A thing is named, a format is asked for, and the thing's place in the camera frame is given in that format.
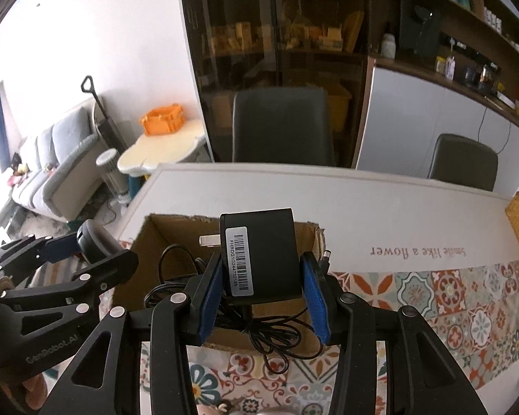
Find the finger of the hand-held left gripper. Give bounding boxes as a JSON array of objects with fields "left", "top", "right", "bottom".
[
  {"left": 0, "top": 232, "right": 84, "bottom": 278},
  {"left": 0, "top": 248, "right": 140, "bottom": 349}
]

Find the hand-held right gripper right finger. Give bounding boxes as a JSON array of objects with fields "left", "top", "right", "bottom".
[{"left": 300, "top": 251, "right": 489, "bottom": 415}]

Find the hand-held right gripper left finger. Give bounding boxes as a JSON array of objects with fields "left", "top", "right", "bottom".
[{"left": 43, "top": 253, "right": 226, "bottom": 415}]

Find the black rounded object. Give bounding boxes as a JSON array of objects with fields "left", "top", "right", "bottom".
[{"left": 77, "top": 220, "right": 124, "bottom": 264}]

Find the brown cardboard box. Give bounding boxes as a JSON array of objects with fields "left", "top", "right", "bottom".
[{"left": 112, "top": 213, "right": 327, "bottom": 359}]

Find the black power adapter with cable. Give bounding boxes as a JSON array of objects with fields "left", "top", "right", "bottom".
[{"left": 144, "top": 208, "right": 335, "bottom": 375}]

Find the grey sofa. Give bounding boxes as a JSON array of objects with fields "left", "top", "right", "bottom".
[{"left": 0, "top": 106, "right": 102, "bottom": 230}]

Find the white tower fan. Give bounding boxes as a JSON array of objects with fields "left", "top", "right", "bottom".
[{"left": 96, "top": 148, "right": 130, "bottom": 206}]

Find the floral patterned tablecloth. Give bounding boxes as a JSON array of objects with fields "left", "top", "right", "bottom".
[{"left": 117, "top": 163, "right": 519, "bottom": 415}]

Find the cream flower-shaped table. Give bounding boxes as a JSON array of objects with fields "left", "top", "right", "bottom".
[{"left": 118, "top": 119, "right": 210, "bottom": 202}]

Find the orange plastic basket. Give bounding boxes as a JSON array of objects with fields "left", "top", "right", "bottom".
[{"left": 139, "top": 104, "right": 186, "bottom": 136}]

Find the large grey chair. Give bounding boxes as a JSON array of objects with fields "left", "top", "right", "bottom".
[{"left": 232, "top": 87, "right": 336, "bottom": 167}]

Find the white lower cabinet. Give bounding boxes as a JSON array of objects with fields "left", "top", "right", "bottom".
[{"left": 357, "top": 58, "right": 519, "bottom": 200}]

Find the small grey chair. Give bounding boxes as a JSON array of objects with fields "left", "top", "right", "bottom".
[{"left": 428, "top": 134, "right": 499, "bottom": 192}]

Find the dark glass door cabinet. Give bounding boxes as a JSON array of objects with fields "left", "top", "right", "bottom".
[{"left": 176, "top": 0, "right": 371, "bottom": 169}]

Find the thin hanging cable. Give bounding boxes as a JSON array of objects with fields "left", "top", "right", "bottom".
[{"left": 477, "top": 104, "right": 513, "bottom": 155}]

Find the wooden wall shelf unit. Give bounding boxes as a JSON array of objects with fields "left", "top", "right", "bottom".
[{"left": 367, "top": 0, "right": 519, "bottom": 130}]

